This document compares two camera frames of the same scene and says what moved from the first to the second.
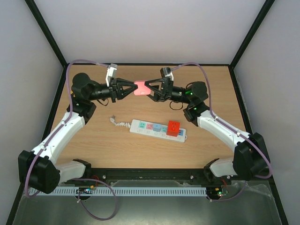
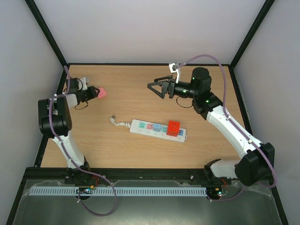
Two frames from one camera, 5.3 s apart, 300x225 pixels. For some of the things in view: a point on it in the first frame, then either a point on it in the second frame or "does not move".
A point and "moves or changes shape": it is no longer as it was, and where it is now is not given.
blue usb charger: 157,127 does not move
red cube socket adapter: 173,128 does not move
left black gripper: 113,90 to 93,93
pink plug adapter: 142,89 moves or changes shape
